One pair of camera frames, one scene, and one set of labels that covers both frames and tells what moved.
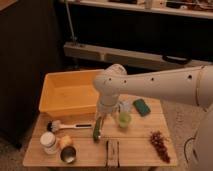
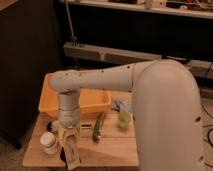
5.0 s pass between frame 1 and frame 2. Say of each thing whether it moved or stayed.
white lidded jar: stayed
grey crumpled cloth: stayed
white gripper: moved
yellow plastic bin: stayed
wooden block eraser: moved
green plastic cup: stayed
